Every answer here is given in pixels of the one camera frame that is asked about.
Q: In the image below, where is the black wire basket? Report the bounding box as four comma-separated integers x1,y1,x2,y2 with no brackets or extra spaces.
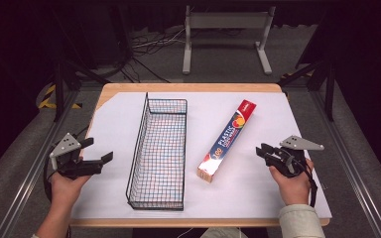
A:
125,92,189,211

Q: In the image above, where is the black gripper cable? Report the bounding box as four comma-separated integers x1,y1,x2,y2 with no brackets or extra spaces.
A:
42,158,55,203
302,160,318,208

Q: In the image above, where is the bundle of floor cables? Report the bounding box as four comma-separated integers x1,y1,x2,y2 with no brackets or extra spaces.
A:
120,26,188,83

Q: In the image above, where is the black tripod stand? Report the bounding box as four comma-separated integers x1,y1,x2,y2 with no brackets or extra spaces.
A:
51,49,110,123
278,49,338,123

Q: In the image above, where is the long plastic wrap box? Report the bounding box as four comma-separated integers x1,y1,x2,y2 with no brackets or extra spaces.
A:
196,99,257,183

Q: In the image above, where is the aluminium rail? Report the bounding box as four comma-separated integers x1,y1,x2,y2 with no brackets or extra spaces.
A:
311,90,381,238
0,90,80,238

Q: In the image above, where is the person's light clothing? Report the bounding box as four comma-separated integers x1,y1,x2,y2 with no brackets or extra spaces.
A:
199,226,250,238

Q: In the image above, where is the person's left hand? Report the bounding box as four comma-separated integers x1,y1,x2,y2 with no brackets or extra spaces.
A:
49,171,92,213

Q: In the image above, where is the white metal stand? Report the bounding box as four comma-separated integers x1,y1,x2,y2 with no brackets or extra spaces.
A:
182,4,277,76

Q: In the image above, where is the thin white cable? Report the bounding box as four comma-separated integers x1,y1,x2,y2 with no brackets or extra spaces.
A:
176,226,196,238

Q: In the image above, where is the white table mat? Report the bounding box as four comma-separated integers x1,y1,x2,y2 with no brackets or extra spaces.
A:
71,91,333,220

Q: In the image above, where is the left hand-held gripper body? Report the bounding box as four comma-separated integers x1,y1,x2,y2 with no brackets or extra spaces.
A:
49,132,104,181

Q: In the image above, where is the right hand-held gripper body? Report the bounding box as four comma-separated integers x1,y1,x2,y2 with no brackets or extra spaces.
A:
270,135,325,179

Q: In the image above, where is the yellow black hazard tape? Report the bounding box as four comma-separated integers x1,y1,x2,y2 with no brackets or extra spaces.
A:
38,84,83,110

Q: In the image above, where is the person's right hand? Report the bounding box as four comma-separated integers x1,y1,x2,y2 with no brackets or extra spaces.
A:
269,158,316,207

